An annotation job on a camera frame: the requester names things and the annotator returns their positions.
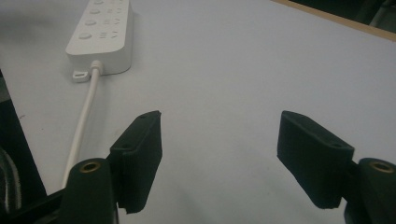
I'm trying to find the white power strip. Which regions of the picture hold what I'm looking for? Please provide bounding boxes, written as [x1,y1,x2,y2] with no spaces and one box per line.
[64,0,134,84]

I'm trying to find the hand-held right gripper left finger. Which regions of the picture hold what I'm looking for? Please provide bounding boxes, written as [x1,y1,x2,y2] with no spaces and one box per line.
[106,110,163,215]

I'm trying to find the white power cable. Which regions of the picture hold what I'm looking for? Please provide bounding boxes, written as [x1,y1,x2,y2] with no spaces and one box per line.
[61,60,104,189]

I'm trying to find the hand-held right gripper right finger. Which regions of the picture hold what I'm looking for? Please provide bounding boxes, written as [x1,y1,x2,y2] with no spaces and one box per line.
[276,110,356,210]

